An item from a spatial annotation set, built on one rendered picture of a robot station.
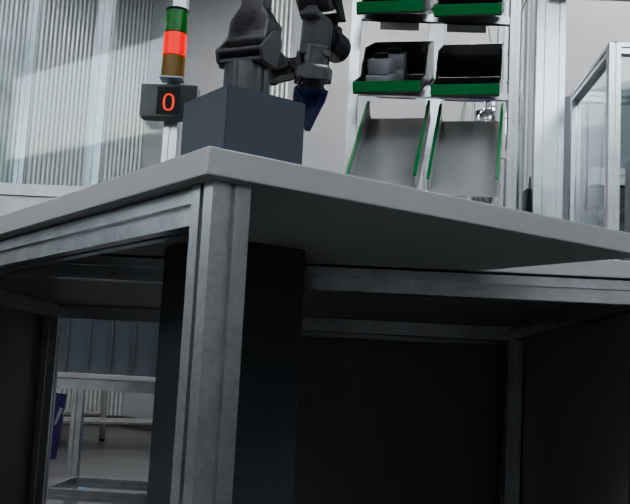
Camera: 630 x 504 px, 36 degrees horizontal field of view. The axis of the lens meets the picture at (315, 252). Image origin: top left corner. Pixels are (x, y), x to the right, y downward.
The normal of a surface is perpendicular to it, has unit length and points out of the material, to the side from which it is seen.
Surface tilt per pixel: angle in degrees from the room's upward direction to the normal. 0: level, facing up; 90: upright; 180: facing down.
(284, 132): 90
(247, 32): 79
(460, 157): 45
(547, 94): 90
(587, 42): 90
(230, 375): 90
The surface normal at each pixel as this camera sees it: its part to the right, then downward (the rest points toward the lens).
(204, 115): -0.81, -0.12
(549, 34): -0.04, -0.14
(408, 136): -0.11, -0.80
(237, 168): 0.58, -0.07
